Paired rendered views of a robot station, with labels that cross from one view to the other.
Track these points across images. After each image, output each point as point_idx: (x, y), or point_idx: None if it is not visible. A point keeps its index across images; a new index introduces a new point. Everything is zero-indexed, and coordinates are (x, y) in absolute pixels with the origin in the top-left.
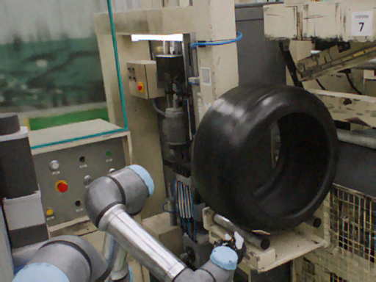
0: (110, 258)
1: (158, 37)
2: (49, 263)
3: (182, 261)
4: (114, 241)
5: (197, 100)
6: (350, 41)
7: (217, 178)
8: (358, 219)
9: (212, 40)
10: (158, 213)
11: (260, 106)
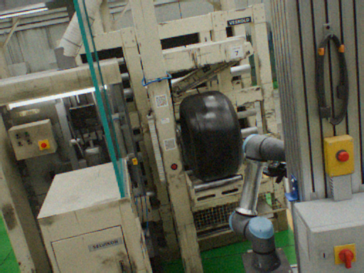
0: (257, 198)
1: (65, 94)
2: None
3: None
4: (259, 184)
5: (148, 121)
6: (230, 61)
7: (234, 143)
8: None
9: (166, 75)
10: (46, 267)
11: (227, 99)
